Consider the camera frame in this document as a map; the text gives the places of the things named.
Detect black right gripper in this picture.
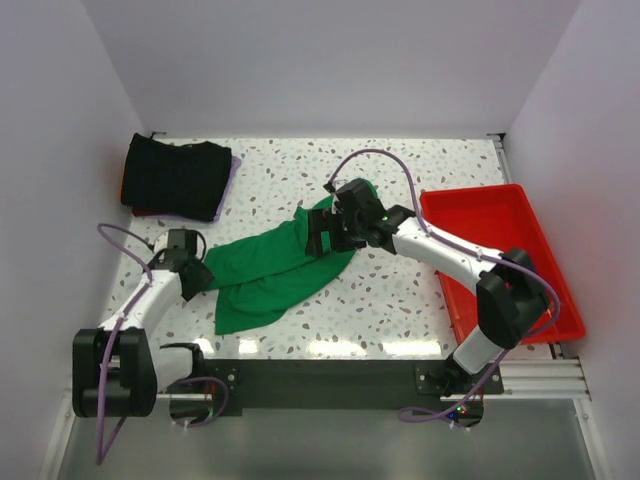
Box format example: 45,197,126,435
305,207,366,257

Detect green t shirt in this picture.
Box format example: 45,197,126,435
204,207,355,335

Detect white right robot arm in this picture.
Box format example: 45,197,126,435
305,179,558,393

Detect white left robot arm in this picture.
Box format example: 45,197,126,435
72,229,214,418

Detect dark red folded t shirt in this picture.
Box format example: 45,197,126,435
120,173,161,217

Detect black folded t shirt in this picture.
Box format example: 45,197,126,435
123,134,233,221

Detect lilac folded t shirt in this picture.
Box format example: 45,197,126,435
148,156,242,223

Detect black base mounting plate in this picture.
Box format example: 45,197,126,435
169,357,503,429

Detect red plastic bin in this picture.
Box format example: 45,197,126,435
420,184,586,344

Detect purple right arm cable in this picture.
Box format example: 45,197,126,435
329,148,562,430

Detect aluminium frame rail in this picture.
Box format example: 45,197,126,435
492,133,594,401

